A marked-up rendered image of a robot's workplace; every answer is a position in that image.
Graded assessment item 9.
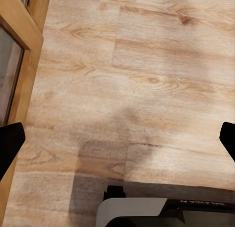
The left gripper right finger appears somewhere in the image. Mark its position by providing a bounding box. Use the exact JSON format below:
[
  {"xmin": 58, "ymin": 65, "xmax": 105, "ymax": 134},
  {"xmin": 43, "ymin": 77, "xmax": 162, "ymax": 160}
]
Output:
[{"xmin": 219, "ymin": 122, "xmax": 235, "ymax": 162}]

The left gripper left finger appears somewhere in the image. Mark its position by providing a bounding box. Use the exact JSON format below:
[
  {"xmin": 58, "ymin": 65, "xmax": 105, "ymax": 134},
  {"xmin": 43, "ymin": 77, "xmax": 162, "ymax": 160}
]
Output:
[{"xmin": 0, "ymin": 122, "xmax": 25, "ymax": 181}]

